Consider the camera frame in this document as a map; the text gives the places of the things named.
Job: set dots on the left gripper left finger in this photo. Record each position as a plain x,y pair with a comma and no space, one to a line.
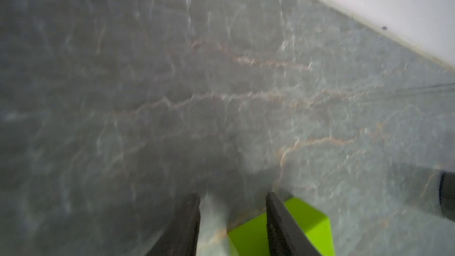
181,236

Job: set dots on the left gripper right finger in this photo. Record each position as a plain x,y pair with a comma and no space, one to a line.
285,238

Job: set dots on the green block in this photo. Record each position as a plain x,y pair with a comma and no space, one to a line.
251,239

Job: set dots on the black cylinder container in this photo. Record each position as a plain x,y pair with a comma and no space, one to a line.
447,195

